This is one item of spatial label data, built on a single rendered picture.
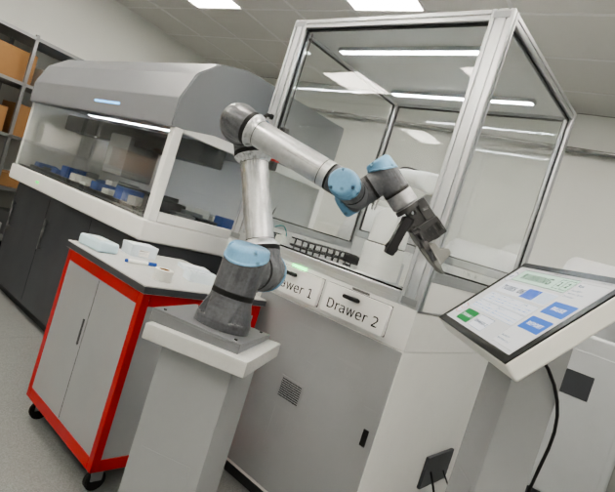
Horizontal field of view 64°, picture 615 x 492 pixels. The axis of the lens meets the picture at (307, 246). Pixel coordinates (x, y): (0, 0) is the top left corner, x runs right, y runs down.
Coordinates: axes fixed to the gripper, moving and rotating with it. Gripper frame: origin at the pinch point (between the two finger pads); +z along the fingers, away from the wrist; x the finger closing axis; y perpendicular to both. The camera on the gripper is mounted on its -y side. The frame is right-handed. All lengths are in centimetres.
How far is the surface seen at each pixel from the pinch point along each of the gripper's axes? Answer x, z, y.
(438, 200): 30.7, -13.8, 17.9
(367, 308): 37.4, 5.7, -22.1
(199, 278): 57, -36, -71
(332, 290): 48, -5, -29
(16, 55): 300, -297, -160
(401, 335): 29.1, 17.8, -17.2
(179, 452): -17, 0, -81
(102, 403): 29, -17, -116
